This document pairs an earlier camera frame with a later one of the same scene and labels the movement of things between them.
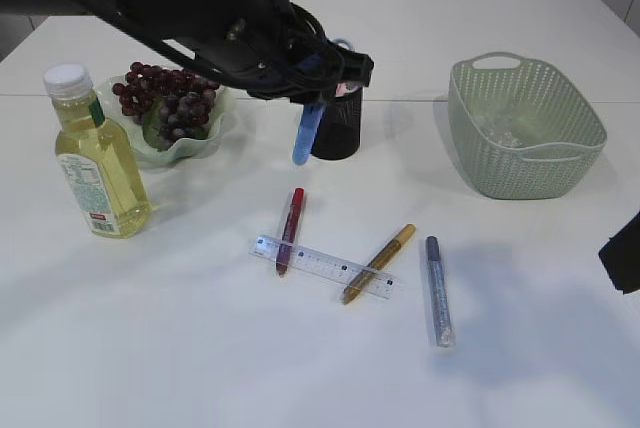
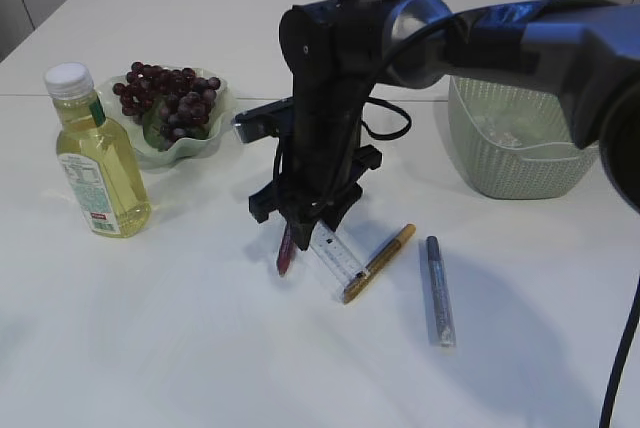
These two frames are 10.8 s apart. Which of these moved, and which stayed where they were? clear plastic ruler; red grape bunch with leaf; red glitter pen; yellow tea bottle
Moved: clear plastic ruler
Stayed: red grape bunch with leaf; red glitter pen; yellow tea bottle
